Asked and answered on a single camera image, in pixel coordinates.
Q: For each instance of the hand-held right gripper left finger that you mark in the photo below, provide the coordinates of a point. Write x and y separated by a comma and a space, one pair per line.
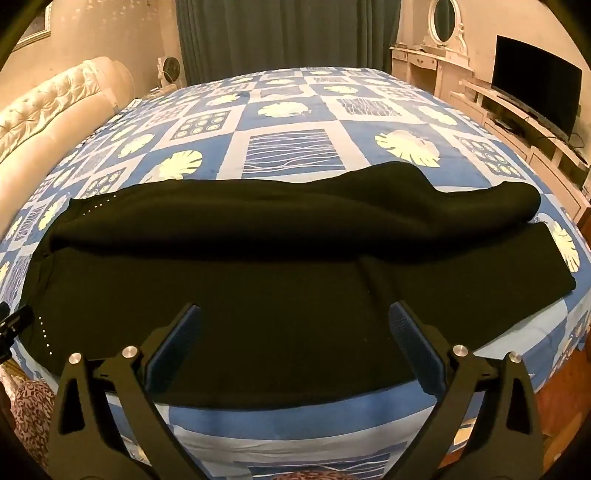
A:
178, 341

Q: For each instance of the cream tufted headboard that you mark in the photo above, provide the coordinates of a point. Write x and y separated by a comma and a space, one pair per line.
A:
55, 110

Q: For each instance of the framed wall picture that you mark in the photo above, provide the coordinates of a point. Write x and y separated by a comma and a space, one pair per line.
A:
39, 27

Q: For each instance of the white fan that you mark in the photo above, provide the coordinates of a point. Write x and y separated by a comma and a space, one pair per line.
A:
168, 71

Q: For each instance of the black pants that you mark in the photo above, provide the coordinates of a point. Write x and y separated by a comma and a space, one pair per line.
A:
277, 277

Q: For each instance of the white television stand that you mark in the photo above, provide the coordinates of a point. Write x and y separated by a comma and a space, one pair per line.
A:
549, 152

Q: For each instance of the brown patterned pillow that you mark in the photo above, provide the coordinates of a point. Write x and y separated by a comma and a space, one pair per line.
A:
32, 406

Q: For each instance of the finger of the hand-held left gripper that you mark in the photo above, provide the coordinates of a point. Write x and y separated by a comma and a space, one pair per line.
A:
18, 319

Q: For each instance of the white vanity desk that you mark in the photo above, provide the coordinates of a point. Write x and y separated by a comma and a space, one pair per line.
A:
422, 64

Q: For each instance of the blue leaf-print bed sheet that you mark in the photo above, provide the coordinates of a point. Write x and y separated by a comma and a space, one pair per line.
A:
286, 152

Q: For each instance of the dark green curtain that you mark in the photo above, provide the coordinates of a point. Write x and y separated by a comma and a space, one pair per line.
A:
277, 32

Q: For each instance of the oval white-framed mirror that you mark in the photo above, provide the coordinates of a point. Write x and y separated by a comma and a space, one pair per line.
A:
445, 21

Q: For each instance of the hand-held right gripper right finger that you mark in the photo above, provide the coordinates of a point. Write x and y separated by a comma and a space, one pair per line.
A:
411, 344

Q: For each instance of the black television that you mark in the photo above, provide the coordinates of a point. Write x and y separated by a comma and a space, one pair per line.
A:
535, 83

